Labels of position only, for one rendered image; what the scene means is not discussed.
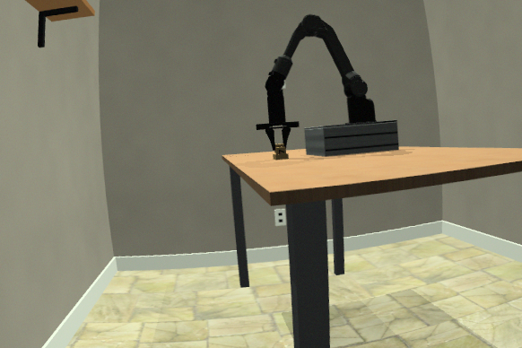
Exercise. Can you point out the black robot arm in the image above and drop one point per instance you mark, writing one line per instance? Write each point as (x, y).
(359, 110)

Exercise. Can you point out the tan shallow tray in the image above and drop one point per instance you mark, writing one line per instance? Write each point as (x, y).
(280, 156)

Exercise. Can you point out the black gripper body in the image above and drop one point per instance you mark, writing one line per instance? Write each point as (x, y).
(277, 118)

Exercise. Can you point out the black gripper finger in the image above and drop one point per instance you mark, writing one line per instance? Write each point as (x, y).
(286, 130)
(270, 134)

